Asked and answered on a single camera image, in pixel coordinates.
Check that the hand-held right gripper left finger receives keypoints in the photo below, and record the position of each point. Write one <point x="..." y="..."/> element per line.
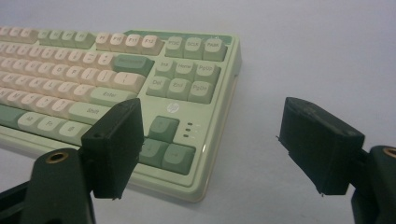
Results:
<point x="115" y="146"/>

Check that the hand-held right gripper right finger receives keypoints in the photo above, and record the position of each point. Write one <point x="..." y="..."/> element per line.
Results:
<point x="320" y="146"/>

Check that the green and cream keyboard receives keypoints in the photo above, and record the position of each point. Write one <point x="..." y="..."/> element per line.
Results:
<point x="214" y="124"/>

